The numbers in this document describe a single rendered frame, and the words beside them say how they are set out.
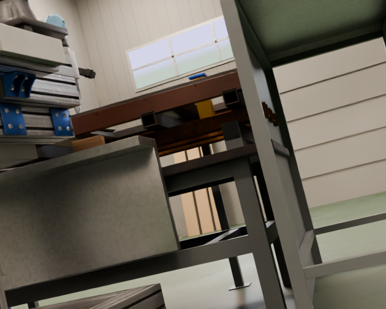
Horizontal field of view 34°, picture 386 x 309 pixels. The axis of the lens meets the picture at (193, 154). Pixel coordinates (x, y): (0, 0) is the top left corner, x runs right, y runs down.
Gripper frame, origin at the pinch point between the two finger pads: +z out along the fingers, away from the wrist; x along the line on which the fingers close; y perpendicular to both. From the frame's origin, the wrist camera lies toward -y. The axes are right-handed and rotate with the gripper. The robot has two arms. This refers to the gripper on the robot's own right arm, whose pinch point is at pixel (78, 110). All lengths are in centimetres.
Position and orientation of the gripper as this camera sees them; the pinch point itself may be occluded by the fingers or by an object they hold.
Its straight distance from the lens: 240.9
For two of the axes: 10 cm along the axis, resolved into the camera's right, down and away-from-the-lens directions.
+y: -9.5, 2.5, 1.9
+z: 2.4, 9.7, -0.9
